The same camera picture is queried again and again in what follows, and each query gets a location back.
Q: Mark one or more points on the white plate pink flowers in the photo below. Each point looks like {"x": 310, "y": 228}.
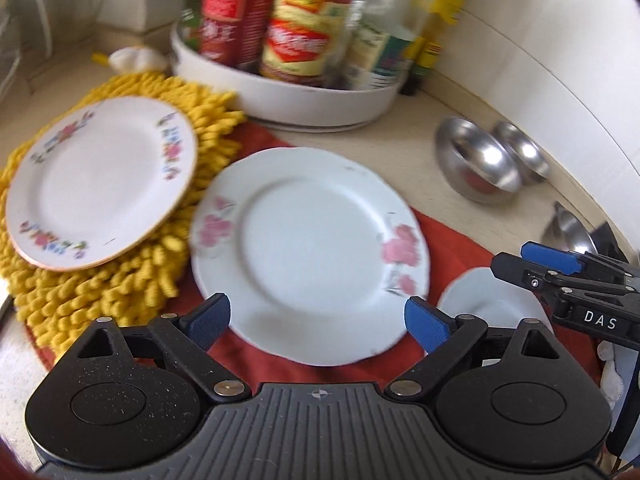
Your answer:
{"x": 316, "y": 254}

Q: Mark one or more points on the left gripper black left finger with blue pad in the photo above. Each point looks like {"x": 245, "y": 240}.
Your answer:
{"x": 124, "y": 397}

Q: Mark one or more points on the white round turntable tray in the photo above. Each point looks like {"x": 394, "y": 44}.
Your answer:
{"x": 284, "y": 106}

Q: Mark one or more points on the yellow chenille mat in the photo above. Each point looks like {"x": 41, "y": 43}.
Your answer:
{"x": 57, "y": 307}

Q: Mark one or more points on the small white plate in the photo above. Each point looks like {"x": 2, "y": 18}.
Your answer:
{"x": 498, "y": 303}

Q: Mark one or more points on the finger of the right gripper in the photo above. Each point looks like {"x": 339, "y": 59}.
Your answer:
{"x": 531, "y": 276}
{"x": 586, "y": 265}

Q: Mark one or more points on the white plate floral rim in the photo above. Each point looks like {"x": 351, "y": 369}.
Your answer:
{"x": 99, "y": 181}

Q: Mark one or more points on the clear bottle green label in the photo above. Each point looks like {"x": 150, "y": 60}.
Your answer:
{"x": 378, "y": 52}

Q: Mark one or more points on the steel bowl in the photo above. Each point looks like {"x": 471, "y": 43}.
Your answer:
{"x": 565, "y": 232}
{"x": 474, "y": 163}
{"x": 532, "y": 165}

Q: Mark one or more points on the yellow green label oil bottle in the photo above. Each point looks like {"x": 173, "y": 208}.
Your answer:
{"x": 441, "y": 17}

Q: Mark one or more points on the white gloved hand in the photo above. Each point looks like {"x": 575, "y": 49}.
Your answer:
{"x": 611, "y": 384}

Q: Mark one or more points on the yellow label vinegar bottle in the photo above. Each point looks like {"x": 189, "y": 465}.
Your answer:
{"x": 301, "y": 37}

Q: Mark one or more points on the red label soy sauce bottle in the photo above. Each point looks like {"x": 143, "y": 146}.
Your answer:
{"x": 232, "y": 30}

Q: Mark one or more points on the garlic bulb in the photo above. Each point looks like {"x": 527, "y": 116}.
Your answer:
{"x": 132, "y": 60}

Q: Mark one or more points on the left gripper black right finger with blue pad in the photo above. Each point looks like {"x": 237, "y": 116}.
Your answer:
{"x": 493, "y": 398}

